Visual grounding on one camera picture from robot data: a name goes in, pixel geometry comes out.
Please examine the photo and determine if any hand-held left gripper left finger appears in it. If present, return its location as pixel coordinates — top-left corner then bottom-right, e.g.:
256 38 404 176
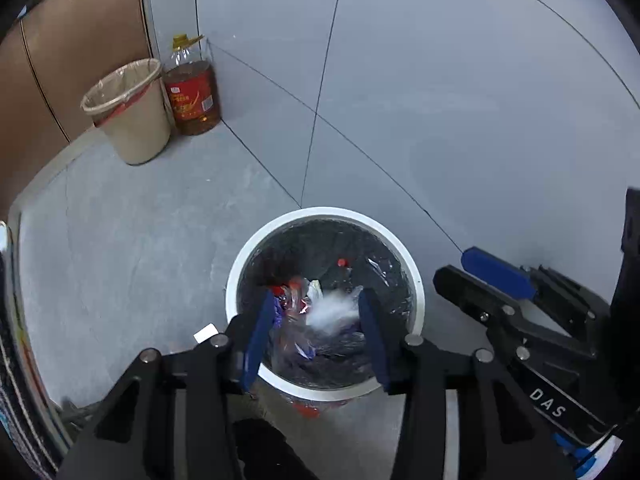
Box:
57 290 278 480

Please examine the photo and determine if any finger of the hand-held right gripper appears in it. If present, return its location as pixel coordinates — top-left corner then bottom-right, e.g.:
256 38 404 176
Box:
432 266 596 361
461 247 608 331

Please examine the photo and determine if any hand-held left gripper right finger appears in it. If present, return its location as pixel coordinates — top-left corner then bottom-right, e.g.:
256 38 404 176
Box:
357 290 576 480

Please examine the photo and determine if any clear plastic bag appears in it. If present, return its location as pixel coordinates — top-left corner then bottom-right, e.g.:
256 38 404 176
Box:
305 285 363 336

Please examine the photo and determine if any white round trash bin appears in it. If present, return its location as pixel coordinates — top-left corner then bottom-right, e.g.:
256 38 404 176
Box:
225 206 426 403

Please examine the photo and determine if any black bin liner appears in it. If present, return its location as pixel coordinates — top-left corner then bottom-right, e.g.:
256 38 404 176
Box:
237 217 415 391

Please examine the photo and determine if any beige trash bin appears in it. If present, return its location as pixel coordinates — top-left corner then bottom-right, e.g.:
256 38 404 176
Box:
80 58 173 166

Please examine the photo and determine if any person's right hand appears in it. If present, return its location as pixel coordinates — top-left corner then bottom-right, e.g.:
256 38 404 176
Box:
552 432 626 478

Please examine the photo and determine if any red snack wrapper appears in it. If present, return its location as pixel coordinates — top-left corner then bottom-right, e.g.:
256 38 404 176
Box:
280 394 351 418

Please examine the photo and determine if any cooking oil bottle red label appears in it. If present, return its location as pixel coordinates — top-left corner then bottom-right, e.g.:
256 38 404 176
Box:
164 34 222 137

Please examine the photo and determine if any brown wooden cabinet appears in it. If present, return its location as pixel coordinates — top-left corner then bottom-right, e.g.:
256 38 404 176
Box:
0 0 156 221

